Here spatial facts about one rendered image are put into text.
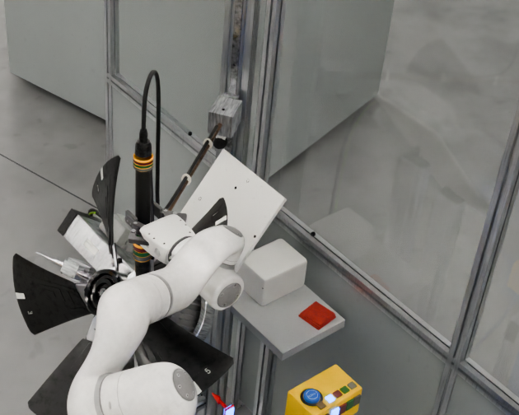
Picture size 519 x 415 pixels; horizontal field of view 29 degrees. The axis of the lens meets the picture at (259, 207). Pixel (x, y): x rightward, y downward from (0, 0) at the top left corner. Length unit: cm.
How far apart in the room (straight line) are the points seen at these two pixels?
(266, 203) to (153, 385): 102
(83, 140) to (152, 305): 340
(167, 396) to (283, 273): 134
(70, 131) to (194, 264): 330
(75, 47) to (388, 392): 273
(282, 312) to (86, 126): 250
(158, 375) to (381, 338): 137
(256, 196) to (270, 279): 39
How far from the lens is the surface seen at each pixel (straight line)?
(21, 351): 408
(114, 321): 175
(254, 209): 262
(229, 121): 277
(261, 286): 295
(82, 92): 525
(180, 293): 191
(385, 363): 301
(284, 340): 292
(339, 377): 255
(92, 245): 279
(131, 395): 171
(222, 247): 201
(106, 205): 260
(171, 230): 219
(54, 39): 524
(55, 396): 258
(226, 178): 271
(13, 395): 393
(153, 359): 241
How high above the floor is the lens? 293
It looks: 38 degrees down
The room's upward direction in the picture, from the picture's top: 6 degrees clockwise
